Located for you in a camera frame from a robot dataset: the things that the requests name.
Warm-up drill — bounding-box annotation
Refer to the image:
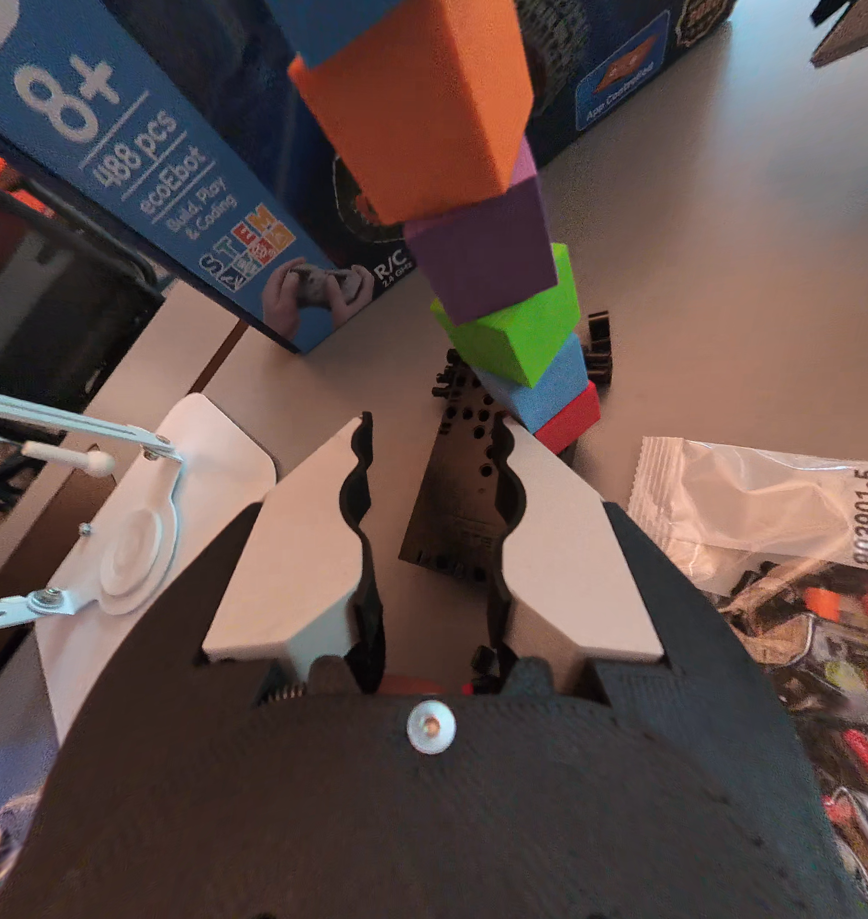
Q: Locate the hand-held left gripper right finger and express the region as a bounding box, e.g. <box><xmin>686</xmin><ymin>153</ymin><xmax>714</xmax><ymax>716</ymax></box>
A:
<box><xmin>470</xmin><ymin>413</ymin><xmax>665</xmax><ymax>694</ymax></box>

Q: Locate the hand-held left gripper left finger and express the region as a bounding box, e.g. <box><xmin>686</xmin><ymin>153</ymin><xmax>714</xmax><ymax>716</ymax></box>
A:
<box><xmin>203</xmin><ymin>411</ymin><xmax>386</xmax><ymax>694</ymax></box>

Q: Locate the red foam cube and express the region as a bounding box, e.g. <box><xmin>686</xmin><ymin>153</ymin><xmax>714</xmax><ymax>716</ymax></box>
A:
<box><xmin>533</xmin><ymin>381</ymin><xmax>601</xmax><ymax>455</ymax></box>

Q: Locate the blue foam cube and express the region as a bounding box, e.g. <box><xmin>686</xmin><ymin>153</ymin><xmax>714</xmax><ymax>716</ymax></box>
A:
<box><xmin>262</xmin><ymin>0</ymin><xmax>406</xmax><ymax>69</ymax></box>
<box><xmin>473</xmin><ymin>332</ymin><xmax>589</xmax><ymax>435</ymax></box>

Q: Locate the green foam cube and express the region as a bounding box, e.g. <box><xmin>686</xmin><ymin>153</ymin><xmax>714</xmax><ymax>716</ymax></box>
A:
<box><xmin>431</xmin><ymin>243</ymin><xmax>582</xmax><ymax>389</ymax></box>

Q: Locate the purple foam cube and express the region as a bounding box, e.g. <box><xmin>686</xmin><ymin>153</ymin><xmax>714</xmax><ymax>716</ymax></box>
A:
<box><xmin>404</xmin><ymin>136</ymin><xmax>558</xmax><ymax>325</ymax></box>

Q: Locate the orange foam cube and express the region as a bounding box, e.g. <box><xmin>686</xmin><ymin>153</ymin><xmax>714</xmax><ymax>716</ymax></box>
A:
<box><xmin>288</xmin><ymin>0</ymin><xmax>534</xmax><ymax>225</ymax></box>

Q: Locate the black perforated building plate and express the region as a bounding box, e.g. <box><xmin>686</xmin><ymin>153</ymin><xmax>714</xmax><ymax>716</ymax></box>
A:
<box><xmin>398</xmin><ymin>310</ymin><xmax>614</xmax><ymax>583</ymax></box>

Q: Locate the white book stand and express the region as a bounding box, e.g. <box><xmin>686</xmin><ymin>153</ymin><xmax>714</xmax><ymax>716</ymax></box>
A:
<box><xmin>0</xmin><ymin>388</ymin><xmax>278</xmax><ymax>748</ymax></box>

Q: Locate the clear bag of building parts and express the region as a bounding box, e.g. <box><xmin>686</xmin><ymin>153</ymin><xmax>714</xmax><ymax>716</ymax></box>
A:
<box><xmin>628</xmin><ymin>436</ymin><xmax>868</xmax><ymax>906</ymax></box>

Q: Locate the black office chair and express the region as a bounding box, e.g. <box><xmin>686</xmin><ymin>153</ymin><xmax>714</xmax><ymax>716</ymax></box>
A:
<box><xmin>0</xmin><ymin>179</ymin><xmax>162</xmax><ymax>547</ymax></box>

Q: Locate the blue toy robot box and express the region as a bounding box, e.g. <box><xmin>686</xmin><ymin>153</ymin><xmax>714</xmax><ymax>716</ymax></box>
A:
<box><xmin>0</xmin><ymin>0</ymin><xmax>736</xmax><ymax>354</ymax></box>

